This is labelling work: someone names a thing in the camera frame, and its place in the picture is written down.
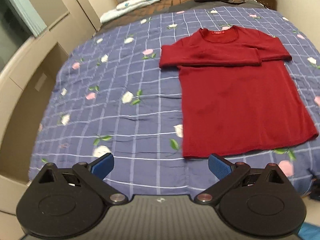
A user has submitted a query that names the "red long-sleeve shirt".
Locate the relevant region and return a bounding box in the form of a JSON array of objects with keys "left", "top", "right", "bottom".
[{"left": 159, "top": 26, "right": 319, "bottom": 158}]

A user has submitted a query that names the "brown woven bed mat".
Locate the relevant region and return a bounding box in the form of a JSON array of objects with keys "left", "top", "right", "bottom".
[{"left": 100, "top": 0, "right": 266, "bottom": 28}]

